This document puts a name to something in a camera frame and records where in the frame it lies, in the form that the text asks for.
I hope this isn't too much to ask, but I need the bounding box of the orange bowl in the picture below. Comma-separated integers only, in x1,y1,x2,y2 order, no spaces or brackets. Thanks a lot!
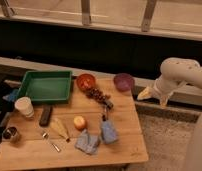
76,74,96,91

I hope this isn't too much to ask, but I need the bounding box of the green plastic tray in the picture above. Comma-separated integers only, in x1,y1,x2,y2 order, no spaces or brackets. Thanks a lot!
17,70,72,104

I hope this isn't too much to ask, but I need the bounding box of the white paper cup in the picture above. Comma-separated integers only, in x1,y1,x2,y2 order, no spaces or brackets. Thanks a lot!
15,97,34,118

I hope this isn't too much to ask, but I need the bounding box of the purple bowl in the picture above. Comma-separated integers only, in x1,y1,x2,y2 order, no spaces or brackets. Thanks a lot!
113,73,135,92

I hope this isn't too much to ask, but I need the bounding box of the blue-grey cloth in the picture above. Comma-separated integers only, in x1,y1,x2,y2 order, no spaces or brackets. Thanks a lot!
75,129,100,155

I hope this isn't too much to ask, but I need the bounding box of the silver fork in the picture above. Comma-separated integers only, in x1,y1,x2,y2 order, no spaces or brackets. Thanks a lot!
41,131,61,153

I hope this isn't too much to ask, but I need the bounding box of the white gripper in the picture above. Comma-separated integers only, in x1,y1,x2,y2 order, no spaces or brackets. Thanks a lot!
137,76,176,108

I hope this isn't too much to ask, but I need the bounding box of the blue brush with black handle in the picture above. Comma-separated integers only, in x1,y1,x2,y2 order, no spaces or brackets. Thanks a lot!
100,104,118,144

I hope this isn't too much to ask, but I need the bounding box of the blue object behind tray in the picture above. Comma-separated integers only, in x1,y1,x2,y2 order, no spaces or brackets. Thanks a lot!
3,89,18,102

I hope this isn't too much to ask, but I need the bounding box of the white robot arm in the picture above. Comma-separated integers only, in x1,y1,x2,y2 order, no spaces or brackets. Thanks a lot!
137,57,202,171

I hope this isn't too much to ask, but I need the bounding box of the small metal cup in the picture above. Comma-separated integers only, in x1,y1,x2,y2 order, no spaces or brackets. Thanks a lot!
2,127,20,143

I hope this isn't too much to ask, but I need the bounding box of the bunch of dark grapes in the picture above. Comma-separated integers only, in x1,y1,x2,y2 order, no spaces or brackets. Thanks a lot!
85,88,110,103

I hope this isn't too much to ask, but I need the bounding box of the black remote control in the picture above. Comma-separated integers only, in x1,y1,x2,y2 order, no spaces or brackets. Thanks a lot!
39,105,52,127

